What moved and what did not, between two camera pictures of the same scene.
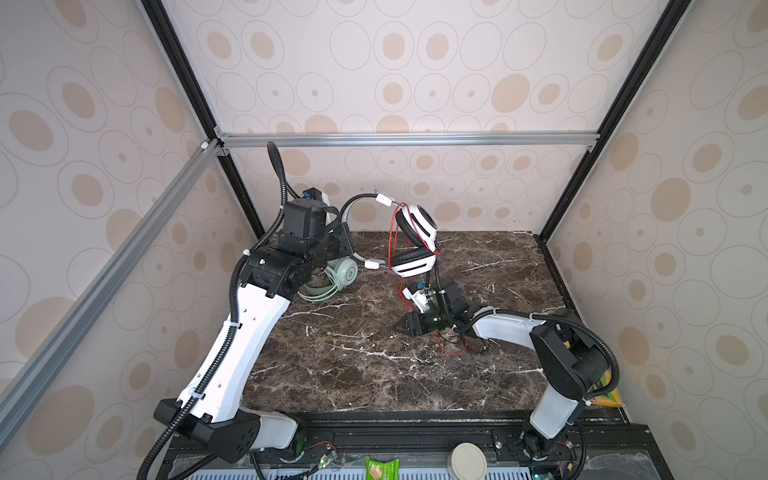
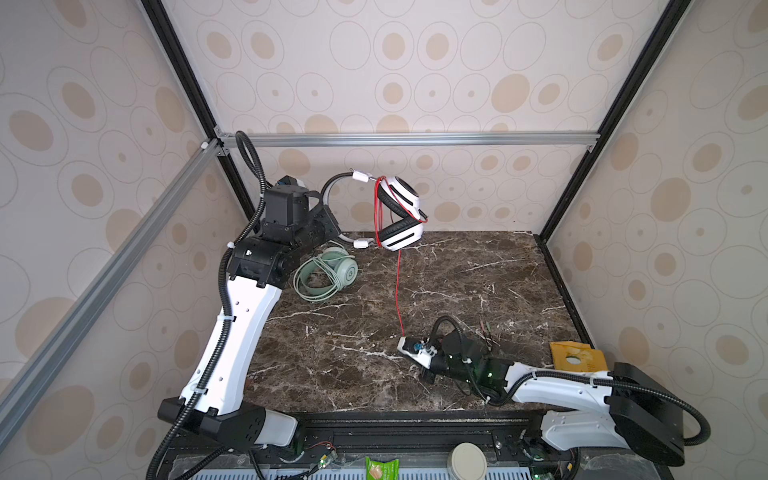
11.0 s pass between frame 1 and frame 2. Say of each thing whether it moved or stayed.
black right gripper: moved
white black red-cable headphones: moved
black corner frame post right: stayed
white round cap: stayed
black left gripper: moved
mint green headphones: stayed
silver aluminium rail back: stayed
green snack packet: stayed
